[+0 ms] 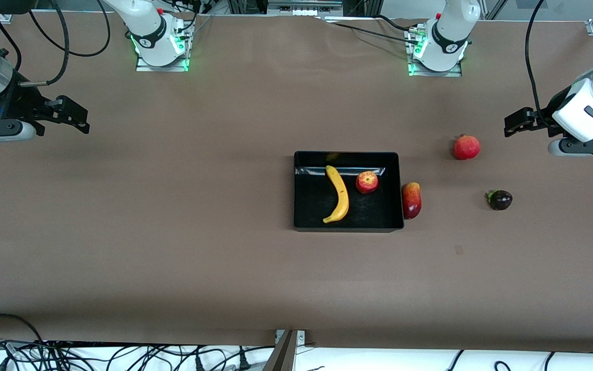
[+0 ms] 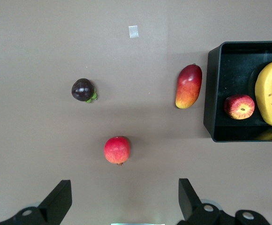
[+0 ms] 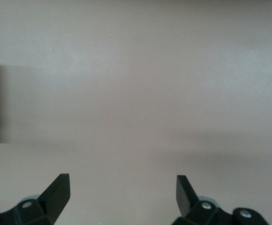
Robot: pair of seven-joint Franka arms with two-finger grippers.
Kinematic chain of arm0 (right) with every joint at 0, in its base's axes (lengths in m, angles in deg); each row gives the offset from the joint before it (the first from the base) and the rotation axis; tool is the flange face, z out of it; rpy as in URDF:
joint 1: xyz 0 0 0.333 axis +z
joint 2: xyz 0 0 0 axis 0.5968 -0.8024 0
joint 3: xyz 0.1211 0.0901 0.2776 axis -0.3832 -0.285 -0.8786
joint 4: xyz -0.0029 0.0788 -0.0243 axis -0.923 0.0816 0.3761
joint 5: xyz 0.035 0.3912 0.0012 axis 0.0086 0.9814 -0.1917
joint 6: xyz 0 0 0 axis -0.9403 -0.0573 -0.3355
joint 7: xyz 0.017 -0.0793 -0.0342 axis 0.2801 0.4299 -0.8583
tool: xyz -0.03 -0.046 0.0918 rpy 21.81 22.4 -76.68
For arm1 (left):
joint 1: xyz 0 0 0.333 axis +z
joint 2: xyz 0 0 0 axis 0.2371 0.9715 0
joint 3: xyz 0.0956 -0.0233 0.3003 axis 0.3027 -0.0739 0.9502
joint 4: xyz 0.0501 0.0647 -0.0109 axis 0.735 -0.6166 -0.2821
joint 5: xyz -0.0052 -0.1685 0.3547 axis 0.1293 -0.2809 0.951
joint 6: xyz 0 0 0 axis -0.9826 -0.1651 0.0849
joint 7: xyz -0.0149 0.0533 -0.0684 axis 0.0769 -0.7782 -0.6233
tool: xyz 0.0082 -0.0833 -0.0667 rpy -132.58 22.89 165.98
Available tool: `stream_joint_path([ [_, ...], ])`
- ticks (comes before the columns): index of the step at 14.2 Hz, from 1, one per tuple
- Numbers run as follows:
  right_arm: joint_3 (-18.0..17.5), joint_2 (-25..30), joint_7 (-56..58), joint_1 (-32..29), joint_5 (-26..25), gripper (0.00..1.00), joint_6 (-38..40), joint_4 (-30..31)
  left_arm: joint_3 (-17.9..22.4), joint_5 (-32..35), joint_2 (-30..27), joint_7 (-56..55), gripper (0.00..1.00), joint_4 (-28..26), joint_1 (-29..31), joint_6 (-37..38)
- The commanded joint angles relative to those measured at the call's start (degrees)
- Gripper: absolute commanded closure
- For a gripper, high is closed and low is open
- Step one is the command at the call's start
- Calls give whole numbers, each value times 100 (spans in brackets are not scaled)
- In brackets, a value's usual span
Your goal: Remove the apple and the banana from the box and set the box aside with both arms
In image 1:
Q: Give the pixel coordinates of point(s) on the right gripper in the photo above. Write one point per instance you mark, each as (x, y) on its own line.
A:
(19, 105)

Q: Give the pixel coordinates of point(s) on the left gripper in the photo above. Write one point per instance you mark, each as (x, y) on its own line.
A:
(544, 118)

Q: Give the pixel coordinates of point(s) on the red yellow apple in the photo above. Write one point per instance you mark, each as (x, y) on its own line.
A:
(367, 182)

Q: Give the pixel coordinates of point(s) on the black plastic tray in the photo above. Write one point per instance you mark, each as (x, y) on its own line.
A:
(373, 211)

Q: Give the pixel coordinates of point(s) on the yellow banana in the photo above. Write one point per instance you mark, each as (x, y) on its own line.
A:
(345, 198)

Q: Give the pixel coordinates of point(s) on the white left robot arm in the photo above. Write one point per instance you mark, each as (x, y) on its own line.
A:
(455, 20)

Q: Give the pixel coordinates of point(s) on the red pomegranate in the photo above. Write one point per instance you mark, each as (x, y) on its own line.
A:
(466, 148)

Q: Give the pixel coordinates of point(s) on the dark purple eggplant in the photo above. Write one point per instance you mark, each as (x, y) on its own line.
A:
(501, 200)

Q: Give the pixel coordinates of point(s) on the red yellow mango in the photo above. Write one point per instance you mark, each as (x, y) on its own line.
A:
(411, 201)

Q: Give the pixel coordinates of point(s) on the white power strip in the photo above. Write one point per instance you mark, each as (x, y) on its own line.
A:
(304, 7)

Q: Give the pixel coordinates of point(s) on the dark metal beam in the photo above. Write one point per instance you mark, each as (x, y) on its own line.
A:
(281, 358)

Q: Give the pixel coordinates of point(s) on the silver table edge bracket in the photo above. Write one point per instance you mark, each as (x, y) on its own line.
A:
(301, 337)

